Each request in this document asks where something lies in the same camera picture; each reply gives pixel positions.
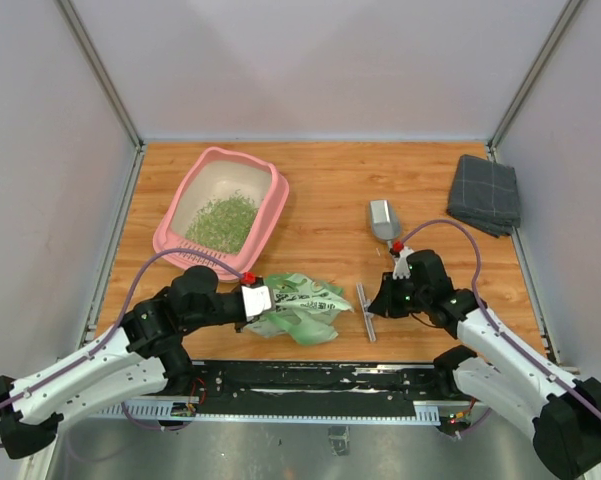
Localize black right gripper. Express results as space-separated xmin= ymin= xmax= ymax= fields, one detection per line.
xmin=368 ymin=271 xmax=430 ymax=319

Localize white plastic bag clip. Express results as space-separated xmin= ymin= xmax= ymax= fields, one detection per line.
xmin=356 ymin=282 xmax=377 ymax=343

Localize green cat litter bag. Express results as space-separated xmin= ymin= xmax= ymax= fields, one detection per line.
xmin=246 ymin=273 xmax=354 ymax=346

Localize grey metal scoop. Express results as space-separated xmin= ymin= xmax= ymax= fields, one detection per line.
xmin=369 ymin=200 xmax=403 ymax=249

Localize pink litter box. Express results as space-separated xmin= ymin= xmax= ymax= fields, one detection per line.
xmin=152 ymin=147 xmax=290 ymax=283

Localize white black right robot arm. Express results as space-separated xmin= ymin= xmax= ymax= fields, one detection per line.
xmin=368 ymin=247 xmax=601 ymax=479

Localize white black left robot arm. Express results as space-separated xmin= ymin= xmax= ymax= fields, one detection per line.
xmin=0 ymin=267 xmax=247 ymax=459

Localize green cat litter pellets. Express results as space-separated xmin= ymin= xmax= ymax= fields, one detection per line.
xmin=185 ymin=190 xmax=258 ymax=255

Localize folded dark grey cloth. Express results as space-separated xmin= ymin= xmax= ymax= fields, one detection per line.
xmin=446 ymin=155 xmax=521 ymax=237

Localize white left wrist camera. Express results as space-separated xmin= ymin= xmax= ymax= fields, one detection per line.
xmin=240 ymin=272 xmax=276 ymax=323

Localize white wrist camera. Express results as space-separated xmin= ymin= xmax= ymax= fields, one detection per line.
xmin=390 ymin=241 xmax=414 ymax=280
xmin=240 ymin=272 xmax=276 ymax=323

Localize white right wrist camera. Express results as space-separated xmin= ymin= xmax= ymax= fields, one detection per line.
xmin=390 ymin=241 xmax=414 ymax=280

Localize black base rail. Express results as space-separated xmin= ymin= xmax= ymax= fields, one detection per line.
xmin=136 ymin=358 xmax=481 ymax=415

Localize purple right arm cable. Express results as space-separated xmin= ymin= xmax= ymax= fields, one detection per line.
xmin=397 ymin=218 xmax=601 ymax=464

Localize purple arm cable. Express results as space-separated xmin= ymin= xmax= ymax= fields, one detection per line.
xmin=397 ymin=218 xmax=601 ymax=464
xmin=0 ymin=247 xmax=254 ymax=449

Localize grey slotted cable duct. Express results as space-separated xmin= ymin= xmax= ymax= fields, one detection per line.
xmin=92 ymin=398 xmax=441 ymax=426

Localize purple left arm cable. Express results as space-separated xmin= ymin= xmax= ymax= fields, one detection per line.
xmin=0 ymin=247 xmax=254 ymax=449

